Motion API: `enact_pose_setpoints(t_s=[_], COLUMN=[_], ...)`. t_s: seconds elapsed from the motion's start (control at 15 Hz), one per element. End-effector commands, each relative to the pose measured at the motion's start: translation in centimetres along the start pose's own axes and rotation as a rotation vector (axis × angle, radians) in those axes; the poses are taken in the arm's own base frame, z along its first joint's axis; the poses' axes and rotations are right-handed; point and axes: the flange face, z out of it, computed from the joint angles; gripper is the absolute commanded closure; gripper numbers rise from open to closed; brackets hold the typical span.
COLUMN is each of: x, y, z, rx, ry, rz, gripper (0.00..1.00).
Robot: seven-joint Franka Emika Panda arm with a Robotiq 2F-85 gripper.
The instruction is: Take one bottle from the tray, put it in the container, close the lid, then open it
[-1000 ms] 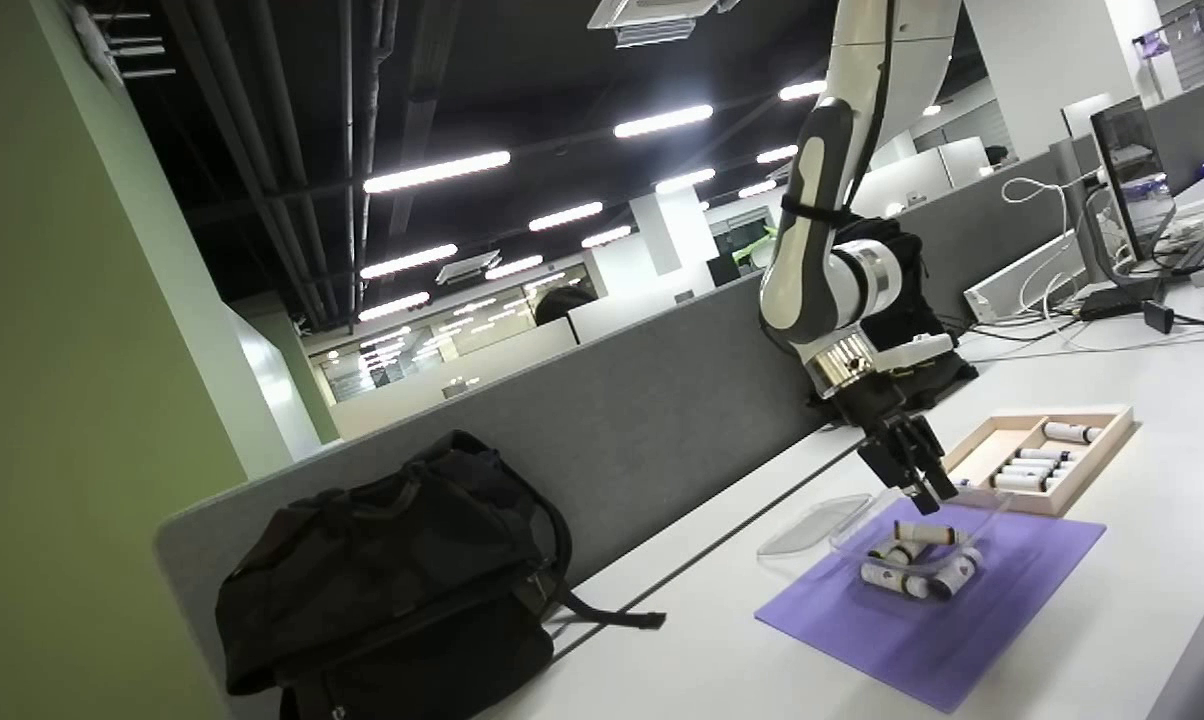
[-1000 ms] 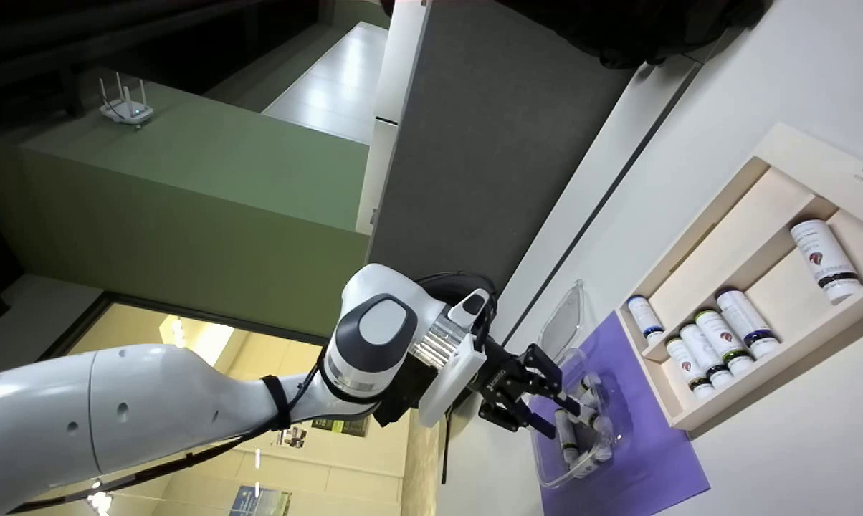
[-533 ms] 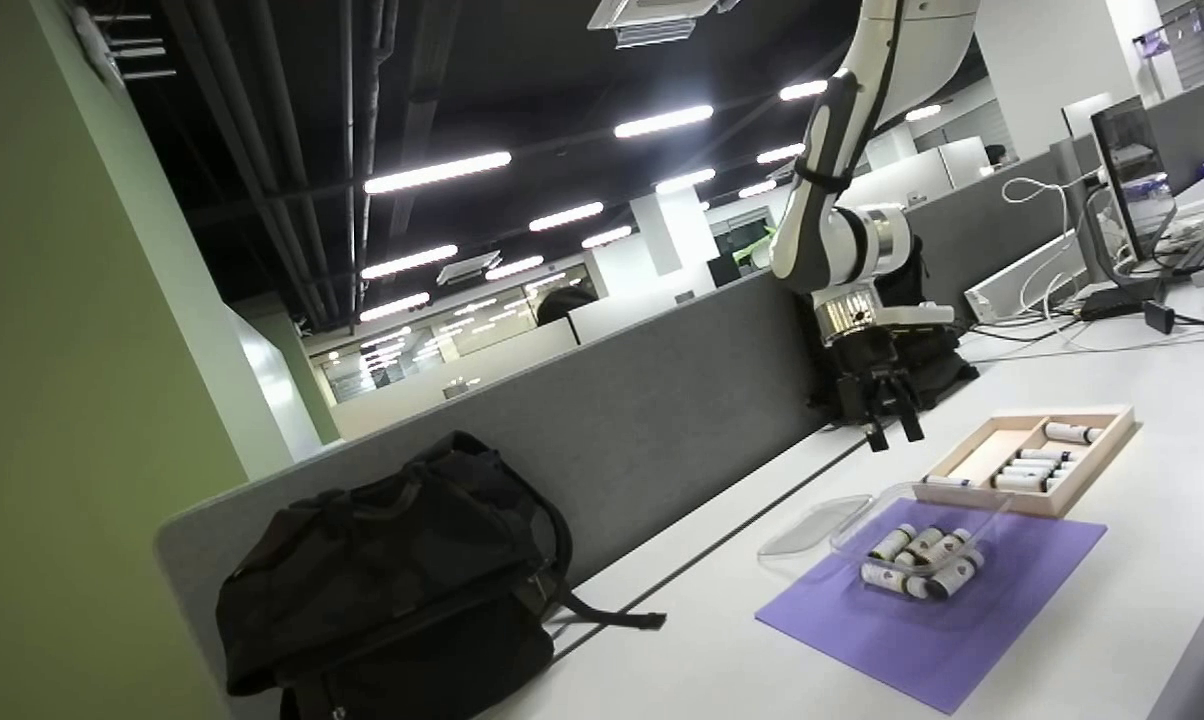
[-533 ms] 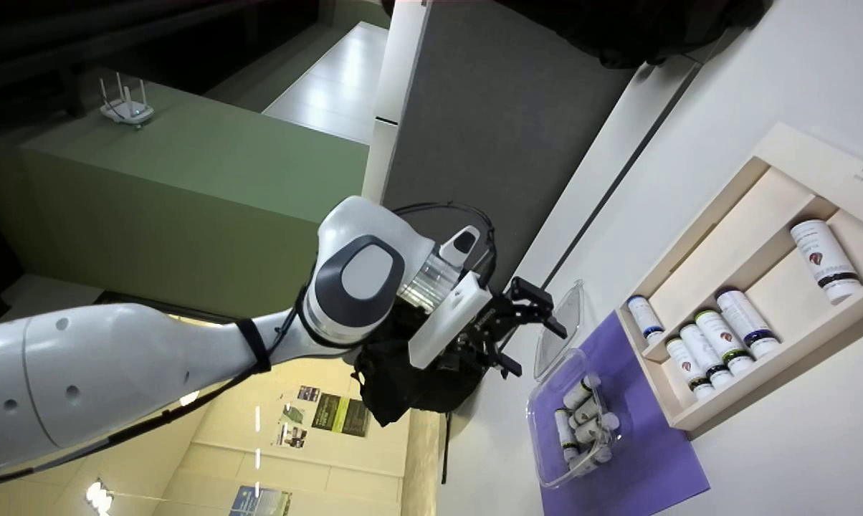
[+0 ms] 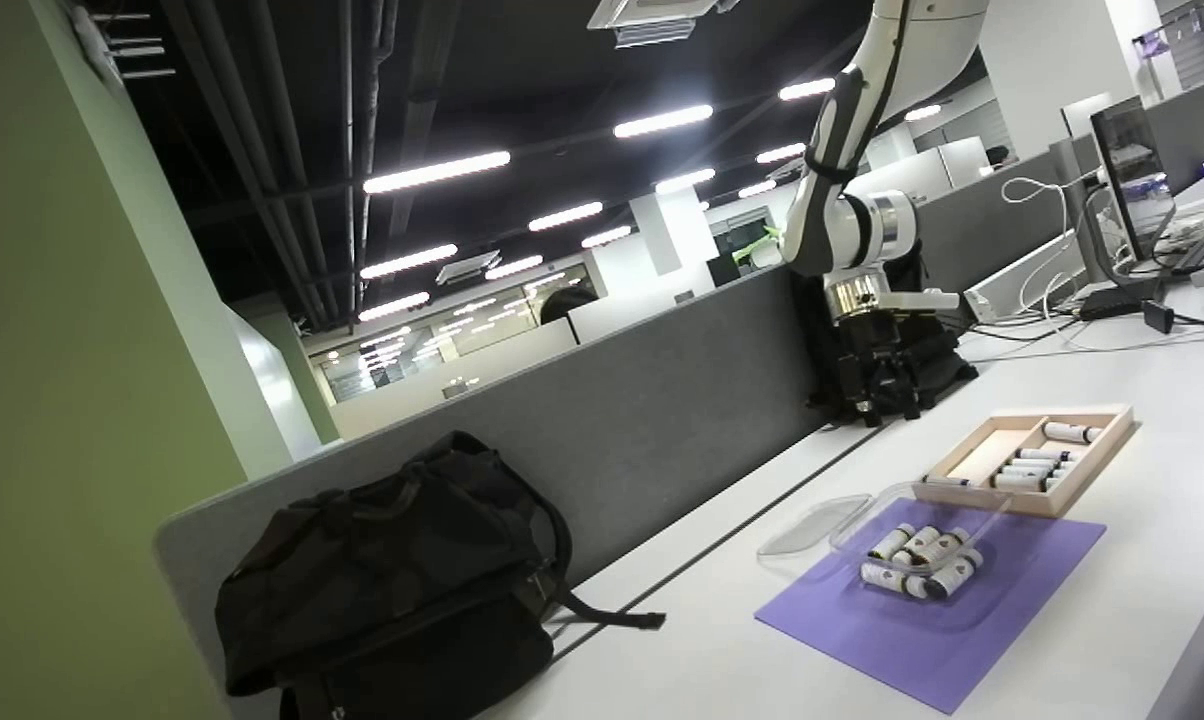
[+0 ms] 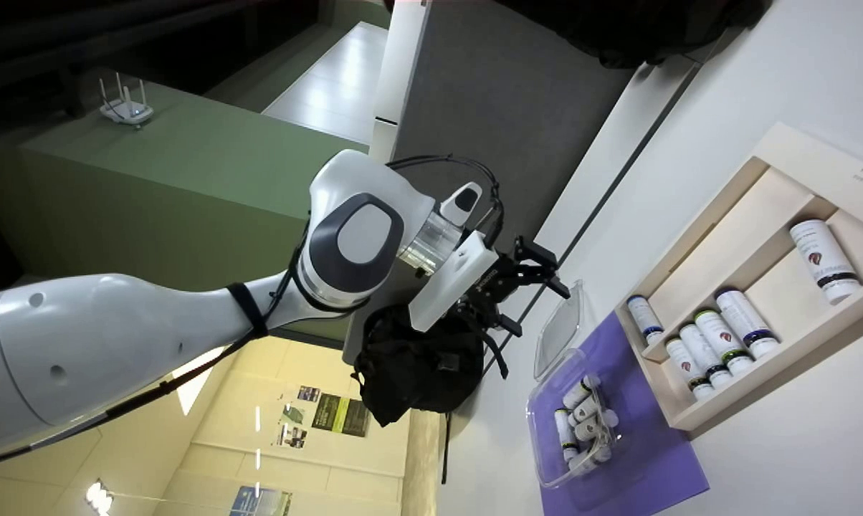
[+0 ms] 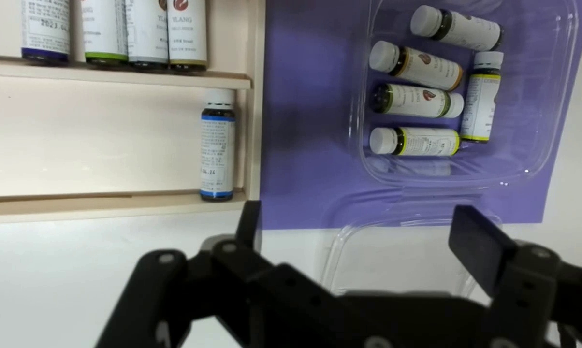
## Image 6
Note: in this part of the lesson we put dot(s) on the olive-banded white-label bottle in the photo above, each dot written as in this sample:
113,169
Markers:
681,364

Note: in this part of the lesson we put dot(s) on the wooden compartment tray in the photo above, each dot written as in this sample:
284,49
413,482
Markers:
736,238

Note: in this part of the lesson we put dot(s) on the black backpack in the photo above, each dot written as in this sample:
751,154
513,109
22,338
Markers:
412,373

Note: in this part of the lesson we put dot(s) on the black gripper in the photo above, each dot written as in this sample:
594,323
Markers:
498,287

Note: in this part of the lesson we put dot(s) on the blue-banded white-label bottle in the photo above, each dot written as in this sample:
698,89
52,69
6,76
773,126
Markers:
744,318
644,316

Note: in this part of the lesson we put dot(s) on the dark wall poster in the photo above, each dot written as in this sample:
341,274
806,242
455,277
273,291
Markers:
327,412
356,420

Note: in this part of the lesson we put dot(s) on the grey desk partition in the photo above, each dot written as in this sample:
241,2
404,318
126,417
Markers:
506,115

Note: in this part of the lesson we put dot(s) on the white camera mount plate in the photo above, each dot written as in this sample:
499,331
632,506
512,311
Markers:
447,281

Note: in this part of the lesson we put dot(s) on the blue wall poster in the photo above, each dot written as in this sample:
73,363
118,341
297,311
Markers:
258,503

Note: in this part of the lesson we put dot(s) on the clear plastic container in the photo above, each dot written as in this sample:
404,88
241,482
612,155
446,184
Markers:
615,450

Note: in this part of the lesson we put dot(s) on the black-banded white-label bottle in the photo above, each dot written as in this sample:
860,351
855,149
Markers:
822,257
694,351

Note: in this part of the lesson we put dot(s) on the purple mat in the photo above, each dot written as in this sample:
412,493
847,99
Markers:
661,459

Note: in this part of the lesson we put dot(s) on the green-banded white-label bottle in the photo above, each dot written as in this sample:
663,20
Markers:
714,337

